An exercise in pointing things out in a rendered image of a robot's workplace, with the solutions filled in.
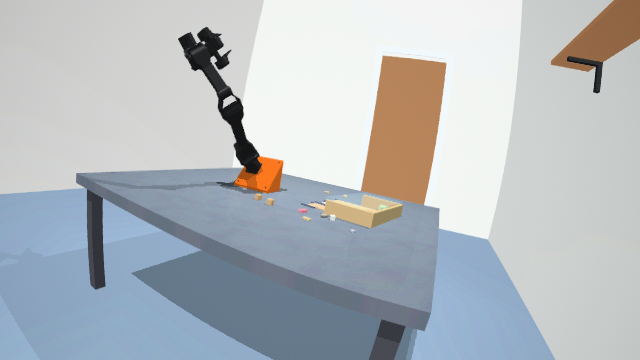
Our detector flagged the orange flat strip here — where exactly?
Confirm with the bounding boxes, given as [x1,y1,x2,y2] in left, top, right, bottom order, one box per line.
[308,203,325,211]

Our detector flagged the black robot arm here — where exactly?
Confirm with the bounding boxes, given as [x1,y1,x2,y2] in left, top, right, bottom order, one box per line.
[178,32,262,174]

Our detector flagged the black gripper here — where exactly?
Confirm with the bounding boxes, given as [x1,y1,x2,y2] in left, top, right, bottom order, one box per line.
[197,27,231,70]

